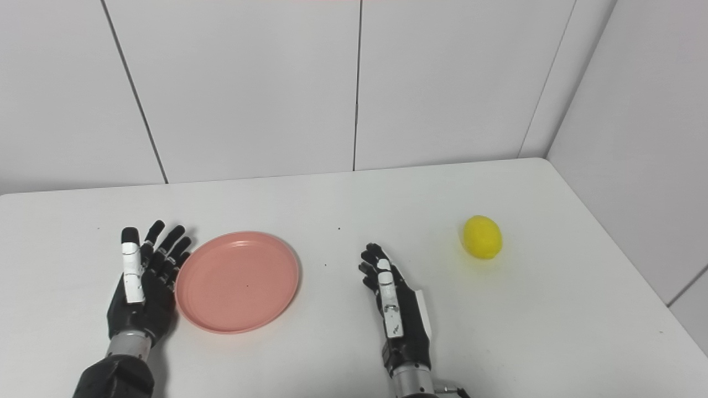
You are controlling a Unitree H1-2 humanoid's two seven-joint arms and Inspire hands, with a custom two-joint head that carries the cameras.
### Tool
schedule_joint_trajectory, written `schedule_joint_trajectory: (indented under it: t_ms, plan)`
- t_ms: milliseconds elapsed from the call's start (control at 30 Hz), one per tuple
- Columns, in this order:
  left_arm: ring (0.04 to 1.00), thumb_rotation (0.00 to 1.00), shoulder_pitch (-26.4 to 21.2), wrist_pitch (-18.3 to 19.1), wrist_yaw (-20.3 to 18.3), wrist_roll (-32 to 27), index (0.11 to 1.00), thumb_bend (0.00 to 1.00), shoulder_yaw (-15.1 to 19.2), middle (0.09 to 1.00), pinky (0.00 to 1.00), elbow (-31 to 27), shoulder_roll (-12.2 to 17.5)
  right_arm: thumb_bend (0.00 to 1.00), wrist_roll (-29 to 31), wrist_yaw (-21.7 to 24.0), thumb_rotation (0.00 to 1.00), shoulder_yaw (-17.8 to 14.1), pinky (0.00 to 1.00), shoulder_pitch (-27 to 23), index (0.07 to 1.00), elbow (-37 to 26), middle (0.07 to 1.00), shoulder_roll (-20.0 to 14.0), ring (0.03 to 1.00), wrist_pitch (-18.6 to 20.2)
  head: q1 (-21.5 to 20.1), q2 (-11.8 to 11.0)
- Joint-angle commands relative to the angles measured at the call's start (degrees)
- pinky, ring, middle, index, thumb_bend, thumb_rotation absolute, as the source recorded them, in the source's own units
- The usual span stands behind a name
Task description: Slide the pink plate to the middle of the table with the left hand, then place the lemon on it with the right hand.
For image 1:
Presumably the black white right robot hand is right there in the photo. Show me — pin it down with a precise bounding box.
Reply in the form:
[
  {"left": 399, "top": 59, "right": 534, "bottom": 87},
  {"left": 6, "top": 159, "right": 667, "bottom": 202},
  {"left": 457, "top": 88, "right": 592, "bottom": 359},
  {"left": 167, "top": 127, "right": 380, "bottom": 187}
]
[{"left": 358, "top": 243, "right": 433, "bottom": 378}]

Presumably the yellow lemon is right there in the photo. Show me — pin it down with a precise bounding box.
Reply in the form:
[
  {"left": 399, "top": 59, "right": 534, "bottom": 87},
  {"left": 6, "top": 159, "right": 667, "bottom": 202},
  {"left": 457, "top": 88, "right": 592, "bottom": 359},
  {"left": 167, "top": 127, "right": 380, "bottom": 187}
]
[{"left": 462, "top": 215, "right": 503, "bottom": 260}]

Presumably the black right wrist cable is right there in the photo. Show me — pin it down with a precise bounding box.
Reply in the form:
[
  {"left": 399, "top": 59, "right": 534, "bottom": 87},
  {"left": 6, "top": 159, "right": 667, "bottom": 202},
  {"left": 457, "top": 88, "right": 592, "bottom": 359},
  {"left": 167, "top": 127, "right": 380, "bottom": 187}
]
[{"left": 434, "top": 380, "right": 471, "bottom": 398}]

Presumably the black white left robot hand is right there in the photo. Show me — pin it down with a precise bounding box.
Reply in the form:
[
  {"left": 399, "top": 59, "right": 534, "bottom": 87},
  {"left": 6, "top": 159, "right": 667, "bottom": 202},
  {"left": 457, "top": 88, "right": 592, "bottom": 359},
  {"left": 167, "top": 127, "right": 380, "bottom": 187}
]
[{"left": 107, "top": 220, "right": 192, "bottom": 348}]

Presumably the pink round plate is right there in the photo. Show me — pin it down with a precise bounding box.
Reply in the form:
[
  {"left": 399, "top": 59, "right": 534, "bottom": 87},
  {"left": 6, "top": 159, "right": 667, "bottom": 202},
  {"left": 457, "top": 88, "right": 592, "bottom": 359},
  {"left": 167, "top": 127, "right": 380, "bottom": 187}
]
[{"left": 174, "top": 231, "right": 301, "bottom": 334}]

